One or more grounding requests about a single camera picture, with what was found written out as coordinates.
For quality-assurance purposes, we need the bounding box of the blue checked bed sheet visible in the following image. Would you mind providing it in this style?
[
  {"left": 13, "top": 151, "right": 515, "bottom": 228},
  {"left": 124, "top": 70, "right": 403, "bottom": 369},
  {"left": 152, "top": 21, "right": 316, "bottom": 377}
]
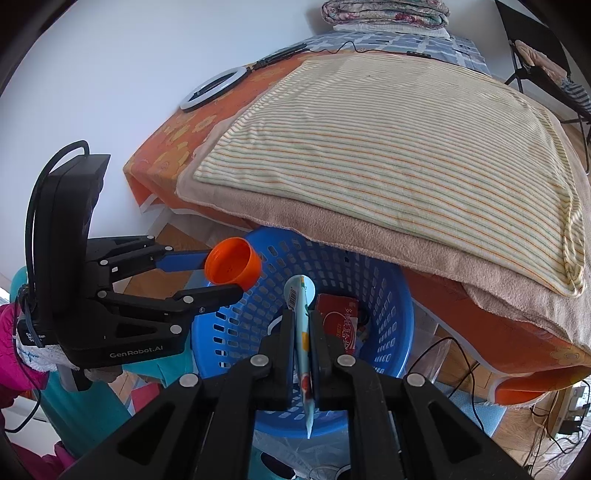
[{"left": 295, "top": 31, "right": 491, "bottom": 77}]

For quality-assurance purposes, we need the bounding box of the red paper box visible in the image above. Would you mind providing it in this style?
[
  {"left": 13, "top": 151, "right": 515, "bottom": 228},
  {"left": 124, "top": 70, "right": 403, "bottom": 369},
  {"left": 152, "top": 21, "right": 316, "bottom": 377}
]
[{"left": 314, "top": 294, "right": 370, "bottom": 356}]

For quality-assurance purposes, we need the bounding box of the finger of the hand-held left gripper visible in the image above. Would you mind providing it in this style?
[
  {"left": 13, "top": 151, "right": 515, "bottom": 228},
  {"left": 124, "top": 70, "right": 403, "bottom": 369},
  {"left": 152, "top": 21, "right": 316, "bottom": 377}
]
[
  {"left": 85, "top": 234, "right": 213, "bottom": 283},
  {"left": 95, "top": 282, "right": 243, "bottom": 325}
]

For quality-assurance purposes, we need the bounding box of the person's left forearm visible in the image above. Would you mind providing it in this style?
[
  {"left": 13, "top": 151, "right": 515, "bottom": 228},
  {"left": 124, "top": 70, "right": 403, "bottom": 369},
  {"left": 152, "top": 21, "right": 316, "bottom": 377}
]
[{"left": 0, "top": 302, "right": 51, "bottom": 409}]

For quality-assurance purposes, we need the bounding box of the black tripod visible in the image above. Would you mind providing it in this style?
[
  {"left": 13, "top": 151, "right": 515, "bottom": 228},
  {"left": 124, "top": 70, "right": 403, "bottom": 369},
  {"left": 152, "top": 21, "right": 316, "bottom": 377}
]
[{"left": 252, "top": 43, "right": 309, "bottom": 70}]

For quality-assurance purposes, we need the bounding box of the black folding chair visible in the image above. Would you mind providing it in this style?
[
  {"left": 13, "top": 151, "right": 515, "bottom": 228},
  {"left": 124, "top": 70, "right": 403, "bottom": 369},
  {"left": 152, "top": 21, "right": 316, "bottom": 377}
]
[{"left": 494, "top": 0, "right": 591, "bottom": 174}]

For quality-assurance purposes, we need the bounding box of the striped yellow blanket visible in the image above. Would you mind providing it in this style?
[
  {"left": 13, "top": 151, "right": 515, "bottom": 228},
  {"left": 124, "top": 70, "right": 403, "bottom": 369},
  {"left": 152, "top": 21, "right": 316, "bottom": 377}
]
[{"left": 191, "top": 55, "right": 585, "bottom": 297}]

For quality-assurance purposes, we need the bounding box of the blue plastic basket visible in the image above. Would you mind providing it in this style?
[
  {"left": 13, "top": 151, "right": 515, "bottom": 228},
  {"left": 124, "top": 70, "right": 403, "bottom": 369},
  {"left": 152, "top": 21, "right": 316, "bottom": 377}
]
[{"left": 190, "top": 228, "right": 415, "bottom": 437}]

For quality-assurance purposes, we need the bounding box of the black ring light cable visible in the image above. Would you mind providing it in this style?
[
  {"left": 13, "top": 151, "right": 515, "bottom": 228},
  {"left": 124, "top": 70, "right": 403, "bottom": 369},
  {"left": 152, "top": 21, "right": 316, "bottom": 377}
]
[{"left": 307, "top": 41, "right": 432, "bottom": 58}]

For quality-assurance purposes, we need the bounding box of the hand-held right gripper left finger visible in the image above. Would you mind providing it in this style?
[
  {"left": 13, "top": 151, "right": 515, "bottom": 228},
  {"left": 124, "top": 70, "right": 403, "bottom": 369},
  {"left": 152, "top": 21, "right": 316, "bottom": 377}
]
[{"left": 60, "top": 309, "right": 297, "bottom": 480}]

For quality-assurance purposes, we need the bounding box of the orange floral bed sheet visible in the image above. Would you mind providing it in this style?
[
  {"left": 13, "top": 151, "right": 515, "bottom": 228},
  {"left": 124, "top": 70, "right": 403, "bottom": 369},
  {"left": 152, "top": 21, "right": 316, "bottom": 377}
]
[{"left": 124, "top": 60, "right": 591, "bottom": 407}]

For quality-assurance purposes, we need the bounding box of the beige cloth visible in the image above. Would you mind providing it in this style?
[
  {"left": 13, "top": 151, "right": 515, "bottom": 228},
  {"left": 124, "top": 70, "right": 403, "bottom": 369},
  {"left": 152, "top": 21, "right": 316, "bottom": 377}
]
[{"left": 515, "top": 39, "right": 568, "bottom": 79}]

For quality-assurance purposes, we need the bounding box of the black floor cable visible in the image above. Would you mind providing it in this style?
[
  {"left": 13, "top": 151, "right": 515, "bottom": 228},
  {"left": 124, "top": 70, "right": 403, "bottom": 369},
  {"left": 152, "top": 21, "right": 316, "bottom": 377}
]
[{"left": 406, "top": 337, "right": 490, "bottom": 431}]

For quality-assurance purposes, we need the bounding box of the light blue floor mat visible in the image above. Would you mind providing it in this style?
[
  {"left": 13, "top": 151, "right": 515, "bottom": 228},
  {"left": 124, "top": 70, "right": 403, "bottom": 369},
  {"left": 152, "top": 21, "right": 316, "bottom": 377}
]
[{"left": 441, "top": 387, "right": 505, "bottom": 437}]

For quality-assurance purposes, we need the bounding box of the folded floral quilt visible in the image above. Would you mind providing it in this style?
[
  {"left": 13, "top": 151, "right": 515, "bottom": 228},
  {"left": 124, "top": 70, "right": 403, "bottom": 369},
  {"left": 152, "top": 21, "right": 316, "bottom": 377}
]
[{"left": 322, "top": 0, "right": 451, "bottom": 26}]

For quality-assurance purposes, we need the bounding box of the striped garment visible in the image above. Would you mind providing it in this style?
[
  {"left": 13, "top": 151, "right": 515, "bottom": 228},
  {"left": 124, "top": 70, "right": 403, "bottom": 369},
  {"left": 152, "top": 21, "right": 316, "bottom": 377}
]
[{"left": 556, "top": 76, "right": 591, "bottom": 114}]

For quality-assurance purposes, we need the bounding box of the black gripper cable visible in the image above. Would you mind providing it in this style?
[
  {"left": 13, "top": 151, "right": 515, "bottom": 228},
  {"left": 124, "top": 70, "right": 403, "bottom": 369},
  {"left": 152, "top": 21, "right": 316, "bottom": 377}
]
[{"left": 2, "top": 141, "right": 90, "bottom": 435}]

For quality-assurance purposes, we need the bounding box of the clear plastic bag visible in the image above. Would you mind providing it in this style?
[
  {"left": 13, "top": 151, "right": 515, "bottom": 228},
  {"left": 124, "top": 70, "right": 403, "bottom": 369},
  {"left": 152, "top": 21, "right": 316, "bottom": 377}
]
[{"left": 252, "top": 429, "right": 361, "bottom": 480}]

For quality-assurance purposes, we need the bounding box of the long white tube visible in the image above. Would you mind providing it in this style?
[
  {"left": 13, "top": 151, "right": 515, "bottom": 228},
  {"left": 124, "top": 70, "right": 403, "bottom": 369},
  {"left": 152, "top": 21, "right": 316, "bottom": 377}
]
[{"left": 286, "top": 274, "right": 319, "bottom": 439}]

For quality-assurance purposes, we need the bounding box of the beige blanket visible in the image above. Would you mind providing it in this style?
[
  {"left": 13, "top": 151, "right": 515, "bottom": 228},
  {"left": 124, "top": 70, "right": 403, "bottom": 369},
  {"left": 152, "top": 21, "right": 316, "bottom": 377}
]
[{"left": 177, "top": 54, "right": 591, "bottom": 340}]

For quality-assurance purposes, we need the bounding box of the teal plastic stool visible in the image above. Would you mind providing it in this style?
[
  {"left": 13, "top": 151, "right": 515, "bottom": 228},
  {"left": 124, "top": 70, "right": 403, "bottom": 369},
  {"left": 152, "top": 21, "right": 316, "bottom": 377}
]
[{"left": 9, "top": 265, "right": 204, "bottom": 462}]

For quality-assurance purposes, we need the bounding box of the orange bottle cap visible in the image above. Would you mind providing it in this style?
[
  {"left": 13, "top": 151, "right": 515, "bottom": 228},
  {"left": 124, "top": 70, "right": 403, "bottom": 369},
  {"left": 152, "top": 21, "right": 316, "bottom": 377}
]
[{"left": 204, "top": 237, "right": 262, "bottom": 291}]

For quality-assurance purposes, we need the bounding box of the person's left hand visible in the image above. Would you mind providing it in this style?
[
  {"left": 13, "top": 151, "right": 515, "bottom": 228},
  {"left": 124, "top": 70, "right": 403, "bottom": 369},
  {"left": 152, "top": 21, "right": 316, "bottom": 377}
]
[{"left": 13, "top": 339, "right": 124, "bottom": 385}]

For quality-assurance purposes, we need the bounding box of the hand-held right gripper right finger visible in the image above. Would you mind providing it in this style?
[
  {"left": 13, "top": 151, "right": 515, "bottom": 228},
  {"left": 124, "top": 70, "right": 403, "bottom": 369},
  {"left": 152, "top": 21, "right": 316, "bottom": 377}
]
[{"left": 308, "top": 310, "right": 532, "bottom": 480}]

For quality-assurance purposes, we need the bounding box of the white power strip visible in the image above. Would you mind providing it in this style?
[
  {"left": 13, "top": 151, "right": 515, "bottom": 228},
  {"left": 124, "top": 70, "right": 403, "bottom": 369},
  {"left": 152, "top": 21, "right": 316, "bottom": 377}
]
[{"left": 566, "top": 385, "right": 591, "bottom": 435}]

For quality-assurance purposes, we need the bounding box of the white ring light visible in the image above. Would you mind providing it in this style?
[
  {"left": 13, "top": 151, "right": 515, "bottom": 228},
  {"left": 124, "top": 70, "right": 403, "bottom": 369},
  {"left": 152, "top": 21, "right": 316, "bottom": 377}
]
[{"left": 180, "top": 66, "right": 252, "bottom": 112}]

